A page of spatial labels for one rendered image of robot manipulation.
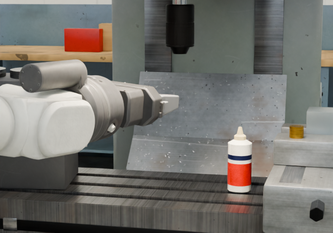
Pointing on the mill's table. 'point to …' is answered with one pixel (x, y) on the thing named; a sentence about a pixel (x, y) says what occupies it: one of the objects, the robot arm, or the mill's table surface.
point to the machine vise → (297, 197)
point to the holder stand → (35, 181)
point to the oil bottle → (239, 163)
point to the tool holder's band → (180, 7)
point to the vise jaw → (304, 150)
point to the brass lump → (296, 131)
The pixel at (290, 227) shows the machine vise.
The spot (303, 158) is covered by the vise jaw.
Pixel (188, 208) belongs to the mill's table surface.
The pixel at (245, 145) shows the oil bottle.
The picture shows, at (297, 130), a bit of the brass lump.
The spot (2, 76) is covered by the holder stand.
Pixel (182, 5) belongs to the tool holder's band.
